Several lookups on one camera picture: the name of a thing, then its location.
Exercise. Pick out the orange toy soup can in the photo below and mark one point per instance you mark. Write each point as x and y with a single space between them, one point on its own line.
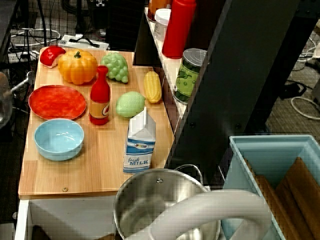
156 6

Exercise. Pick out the stainless steel pot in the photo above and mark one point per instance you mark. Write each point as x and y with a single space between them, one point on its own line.
145 190

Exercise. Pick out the yellow toy corn cob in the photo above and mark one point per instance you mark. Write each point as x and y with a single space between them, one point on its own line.
152 87

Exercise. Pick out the green toy peas can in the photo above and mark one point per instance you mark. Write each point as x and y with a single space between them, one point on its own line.
188 77

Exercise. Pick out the red toy soda bottle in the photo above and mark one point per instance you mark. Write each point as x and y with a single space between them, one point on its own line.
100 95

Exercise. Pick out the orange toy pumpkin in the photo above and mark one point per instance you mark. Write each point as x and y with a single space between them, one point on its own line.
77 68

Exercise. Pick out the black vertical pillar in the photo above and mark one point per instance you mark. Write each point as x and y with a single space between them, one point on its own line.
225 87

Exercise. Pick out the toy milk carton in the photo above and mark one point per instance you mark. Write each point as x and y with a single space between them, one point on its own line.
140 150

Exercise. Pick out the brown wooden board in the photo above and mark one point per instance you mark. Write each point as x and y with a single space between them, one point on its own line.
270 197
302 190

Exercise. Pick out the red toy pepper slice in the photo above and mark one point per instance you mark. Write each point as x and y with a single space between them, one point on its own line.
50 55

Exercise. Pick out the green toy lime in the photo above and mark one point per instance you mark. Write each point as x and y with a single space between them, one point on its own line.
130 105

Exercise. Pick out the light blue bowl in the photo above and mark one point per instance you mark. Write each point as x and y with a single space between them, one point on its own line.
60 150

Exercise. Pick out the white toy kitchen sink unit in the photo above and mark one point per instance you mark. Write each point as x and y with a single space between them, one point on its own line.
70 215

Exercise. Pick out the white toy faucet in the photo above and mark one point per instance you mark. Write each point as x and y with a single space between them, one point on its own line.
220 202

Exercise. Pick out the red ketchup squeeze bottle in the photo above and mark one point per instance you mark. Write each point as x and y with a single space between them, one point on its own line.
177 30

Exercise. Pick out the red orange plate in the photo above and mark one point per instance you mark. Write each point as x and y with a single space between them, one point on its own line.
56 102

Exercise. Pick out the white lidded jar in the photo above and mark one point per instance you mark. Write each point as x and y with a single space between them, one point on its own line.
161 23

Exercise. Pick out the white power strip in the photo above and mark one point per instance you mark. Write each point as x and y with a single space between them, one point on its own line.
75 41

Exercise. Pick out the gray metal bar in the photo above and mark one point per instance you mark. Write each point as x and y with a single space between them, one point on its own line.
22 83

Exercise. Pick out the green toy grapes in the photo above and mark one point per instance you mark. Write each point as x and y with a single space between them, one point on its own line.
116 67

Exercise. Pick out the light blue plastic bin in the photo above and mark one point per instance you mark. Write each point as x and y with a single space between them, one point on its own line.
270 150

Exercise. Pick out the brass screw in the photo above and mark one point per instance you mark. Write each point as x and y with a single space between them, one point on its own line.
65 189

